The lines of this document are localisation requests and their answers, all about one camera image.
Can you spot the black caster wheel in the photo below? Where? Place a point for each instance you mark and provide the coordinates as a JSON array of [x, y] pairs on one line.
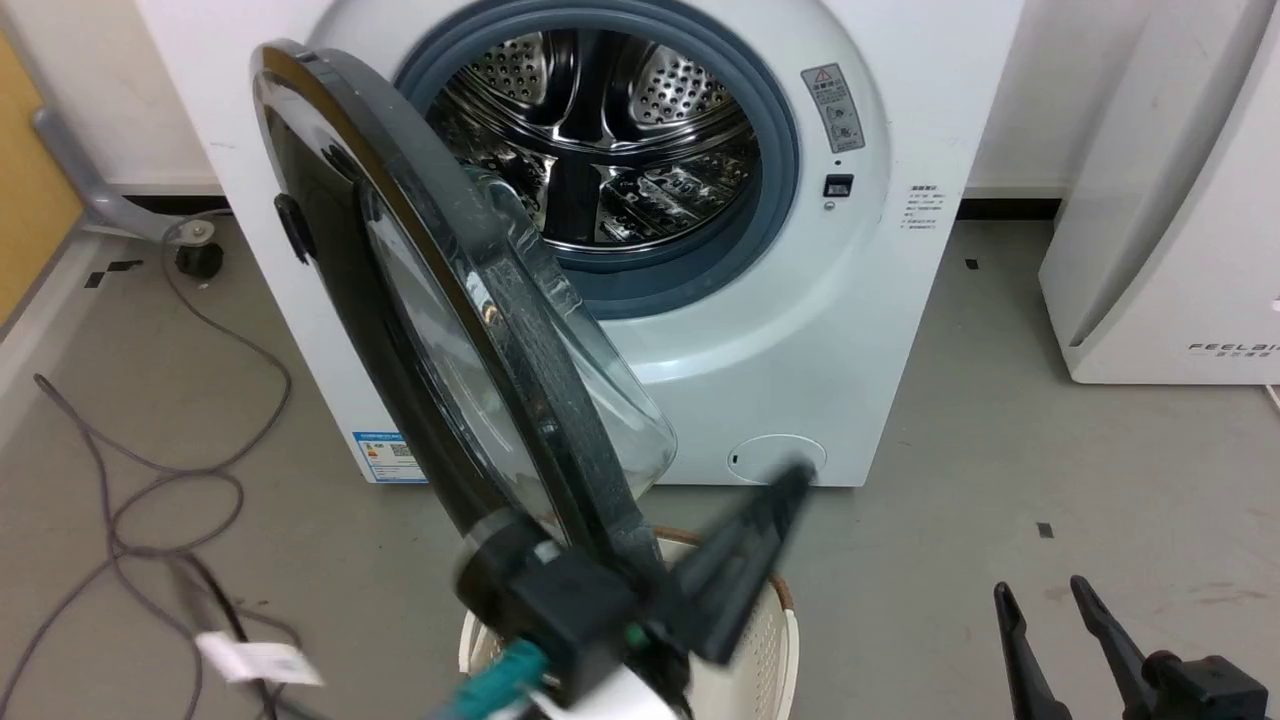
[[200, 258]]

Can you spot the round white filter cover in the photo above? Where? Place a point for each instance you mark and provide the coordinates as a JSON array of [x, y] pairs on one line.
[[760, 455]]

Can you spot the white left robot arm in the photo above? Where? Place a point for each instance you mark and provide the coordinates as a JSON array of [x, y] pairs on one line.
[[610, 700]]

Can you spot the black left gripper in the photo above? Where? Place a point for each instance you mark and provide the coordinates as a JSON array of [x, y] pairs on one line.
[[560, 615]]

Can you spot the blue energy rating sticker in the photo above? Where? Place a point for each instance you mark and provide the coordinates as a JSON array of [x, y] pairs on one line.
[[385, 457]]

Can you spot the white front-load washing machine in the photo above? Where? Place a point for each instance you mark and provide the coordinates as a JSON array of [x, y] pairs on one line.
[[850, 330]]

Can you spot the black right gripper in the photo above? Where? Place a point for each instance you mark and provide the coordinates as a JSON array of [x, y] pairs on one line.
[[1205, 690]]

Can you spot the yellow wooden panel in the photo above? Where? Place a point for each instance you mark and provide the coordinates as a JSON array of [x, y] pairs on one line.
[[30, 190]]

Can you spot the black rimmed glass washer door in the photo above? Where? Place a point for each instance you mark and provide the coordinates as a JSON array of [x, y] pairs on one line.
[[330, 210]]

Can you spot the white floor appliance with lettering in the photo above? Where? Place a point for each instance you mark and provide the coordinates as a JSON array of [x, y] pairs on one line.
[[1170, 260]]

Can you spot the grey metal frame leg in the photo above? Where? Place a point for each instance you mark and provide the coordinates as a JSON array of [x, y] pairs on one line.
[[95, 195]]

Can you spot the white laundry basket brown rim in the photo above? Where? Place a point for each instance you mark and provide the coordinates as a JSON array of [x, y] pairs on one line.
[[768, 650]]

